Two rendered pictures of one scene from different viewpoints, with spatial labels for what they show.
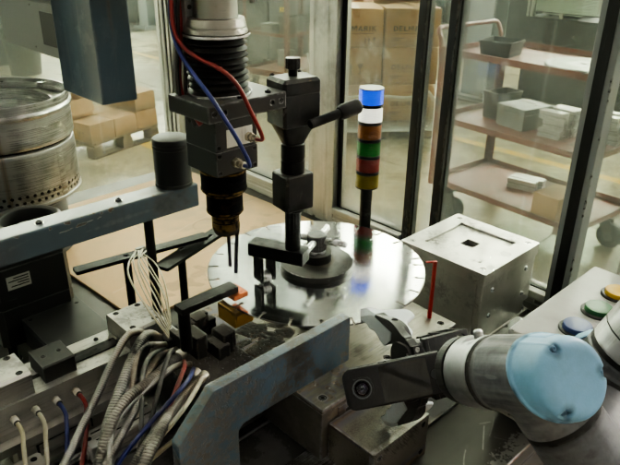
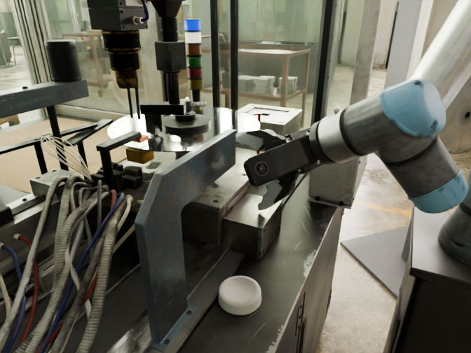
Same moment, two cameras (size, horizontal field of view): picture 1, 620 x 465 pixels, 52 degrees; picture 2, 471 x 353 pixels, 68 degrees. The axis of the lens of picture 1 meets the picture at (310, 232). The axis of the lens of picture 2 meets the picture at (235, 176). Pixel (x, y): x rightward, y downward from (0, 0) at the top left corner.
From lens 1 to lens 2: 0.31 m
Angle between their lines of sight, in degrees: 18
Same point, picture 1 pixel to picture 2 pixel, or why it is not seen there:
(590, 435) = (437, 146)
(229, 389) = (173, 175)
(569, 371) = (429, 97)
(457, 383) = (334, 142)
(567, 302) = not seen: hidden behind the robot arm
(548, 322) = not seen: hidden behind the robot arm
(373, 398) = (270, 174)
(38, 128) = not seen: outside the picture
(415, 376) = (295, 153)
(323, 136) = (153, 73)
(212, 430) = (165, 211)
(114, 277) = (21, 177)
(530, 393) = (408, 116)
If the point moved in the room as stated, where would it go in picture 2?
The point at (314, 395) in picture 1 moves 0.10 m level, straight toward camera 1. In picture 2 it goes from (209, 201) to (225, 229)
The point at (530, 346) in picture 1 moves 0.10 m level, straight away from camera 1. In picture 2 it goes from (397, 88) to (372, 75)
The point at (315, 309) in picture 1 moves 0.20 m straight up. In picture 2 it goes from (199, 141) to (193, 29)
